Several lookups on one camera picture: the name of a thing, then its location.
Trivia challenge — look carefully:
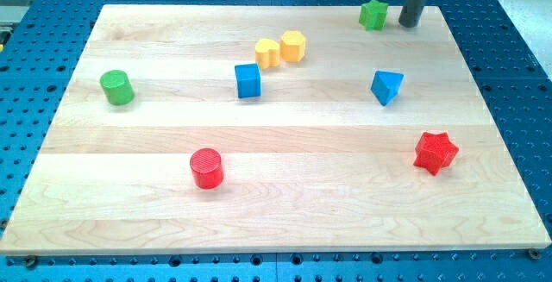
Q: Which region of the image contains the green star block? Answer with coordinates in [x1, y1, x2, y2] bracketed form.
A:
[359, 0, 389, 31]

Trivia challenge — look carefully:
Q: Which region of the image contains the red star block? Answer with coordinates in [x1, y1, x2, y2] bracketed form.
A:
[413, 132, 459, 176]

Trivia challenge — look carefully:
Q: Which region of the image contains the blue cube block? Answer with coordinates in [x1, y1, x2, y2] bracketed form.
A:
[235, 64, 261, 98]

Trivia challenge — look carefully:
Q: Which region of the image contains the yellow heart block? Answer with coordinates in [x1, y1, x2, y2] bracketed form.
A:
[254, 39, 280, 70]

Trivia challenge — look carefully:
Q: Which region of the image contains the red cylinder block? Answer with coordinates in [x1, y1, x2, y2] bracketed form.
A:
[190, 148, 224, 190]

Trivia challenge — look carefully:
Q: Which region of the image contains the yellow hexagon block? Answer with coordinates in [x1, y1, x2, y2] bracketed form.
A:
[280, 30, 306, 62]

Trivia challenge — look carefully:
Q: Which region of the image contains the light wooden board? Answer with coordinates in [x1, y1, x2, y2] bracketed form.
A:
[1, 4, 551, 256]

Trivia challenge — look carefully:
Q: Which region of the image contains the blue triangle block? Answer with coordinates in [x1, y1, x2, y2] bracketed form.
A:
[370, 71, 404, 106]

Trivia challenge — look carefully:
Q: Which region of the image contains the green cylinder block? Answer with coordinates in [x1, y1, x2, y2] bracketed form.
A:
[99, 70, 135, 105]

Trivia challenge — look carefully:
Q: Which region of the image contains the left board stop screw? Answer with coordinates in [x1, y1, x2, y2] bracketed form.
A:
[22, 255, 38, 269]

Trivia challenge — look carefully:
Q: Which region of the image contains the board stop screw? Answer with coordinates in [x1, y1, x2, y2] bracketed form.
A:
[527, 248, 542, 260]
[22, 255, 38, 269]

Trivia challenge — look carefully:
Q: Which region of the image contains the right board stop screw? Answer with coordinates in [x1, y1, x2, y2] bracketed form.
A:
[527, 248, 542, 260]

